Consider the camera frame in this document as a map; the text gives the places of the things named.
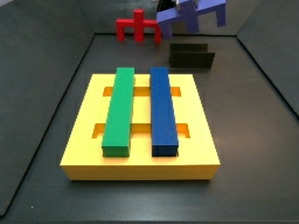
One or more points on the purple three-legged block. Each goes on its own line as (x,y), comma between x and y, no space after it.
(187,12)

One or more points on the yellow slotted board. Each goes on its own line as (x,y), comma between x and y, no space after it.
(196,162)

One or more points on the black angled fixture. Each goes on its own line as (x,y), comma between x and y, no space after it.
(191,55)

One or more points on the blue rectangular bar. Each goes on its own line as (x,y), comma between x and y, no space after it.
(164,133)

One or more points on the green rectangular bar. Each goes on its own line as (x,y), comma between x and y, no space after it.
(115,143)

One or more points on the red three-legged block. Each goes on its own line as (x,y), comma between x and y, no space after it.
(137,23)

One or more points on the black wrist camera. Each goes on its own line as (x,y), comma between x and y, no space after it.
(164,5)

